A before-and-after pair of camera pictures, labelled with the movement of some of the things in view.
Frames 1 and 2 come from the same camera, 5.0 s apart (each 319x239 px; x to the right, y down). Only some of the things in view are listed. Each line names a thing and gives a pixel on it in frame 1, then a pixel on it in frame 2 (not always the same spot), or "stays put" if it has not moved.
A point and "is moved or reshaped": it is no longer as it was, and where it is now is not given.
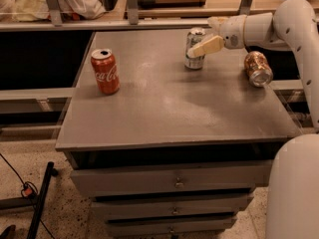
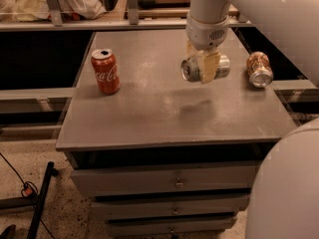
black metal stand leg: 29,201 stays put
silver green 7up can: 194,37 is moved or reshaped
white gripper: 233,31 → 205,36
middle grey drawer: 173,207 stays put
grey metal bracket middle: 133,3 stays put
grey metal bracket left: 53,4 stays put
